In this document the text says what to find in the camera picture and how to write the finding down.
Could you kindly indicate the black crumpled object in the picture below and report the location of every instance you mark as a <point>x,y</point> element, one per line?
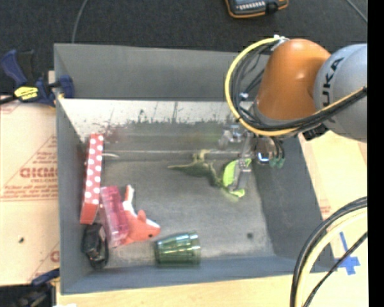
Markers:
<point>94,245</point>

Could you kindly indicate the dark green plastic cup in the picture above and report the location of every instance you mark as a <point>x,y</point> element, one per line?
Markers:
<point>178,248</point>

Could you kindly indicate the grey metal bin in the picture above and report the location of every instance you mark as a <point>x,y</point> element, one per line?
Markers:
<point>185,213</point>

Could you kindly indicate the red white-dotted box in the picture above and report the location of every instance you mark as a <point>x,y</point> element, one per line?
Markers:
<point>92,177</point>

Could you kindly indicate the lime green soft toy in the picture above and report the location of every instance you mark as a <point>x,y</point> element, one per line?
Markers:
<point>229,174</point>

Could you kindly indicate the pink clear plastic box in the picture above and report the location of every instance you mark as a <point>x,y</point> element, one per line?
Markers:
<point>113,214</point>

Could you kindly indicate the orange toy fox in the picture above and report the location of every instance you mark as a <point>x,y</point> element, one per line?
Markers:
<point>140,227</point>

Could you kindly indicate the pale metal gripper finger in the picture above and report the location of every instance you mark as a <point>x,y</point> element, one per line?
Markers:
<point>243,179</point>

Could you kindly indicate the green toy dinosaur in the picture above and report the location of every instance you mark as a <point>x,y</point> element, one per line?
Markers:
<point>200,169</point>

